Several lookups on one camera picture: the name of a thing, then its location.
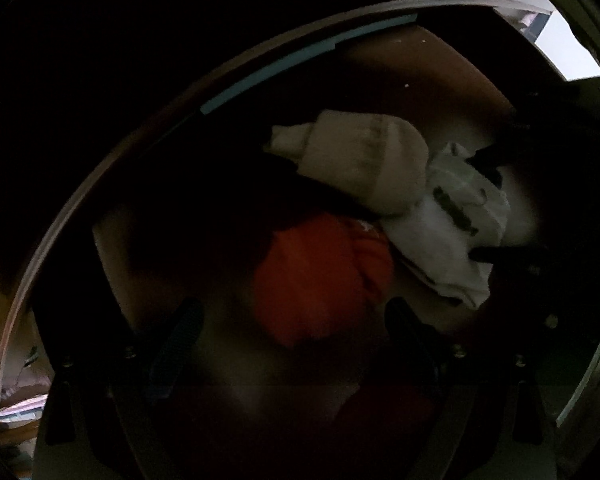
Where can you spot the white grey folded garment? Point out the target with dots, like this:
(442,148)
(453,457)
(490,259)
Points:
(461,209)

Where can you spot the open wooden drawer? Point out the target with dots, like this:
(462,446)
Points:
(144,296)

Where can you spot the beige rolled sock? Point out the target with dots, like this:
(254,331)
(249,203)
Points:
(380,159)

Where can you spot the red garment in drawer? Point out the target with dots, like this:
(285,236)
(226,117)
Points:
(321,277)

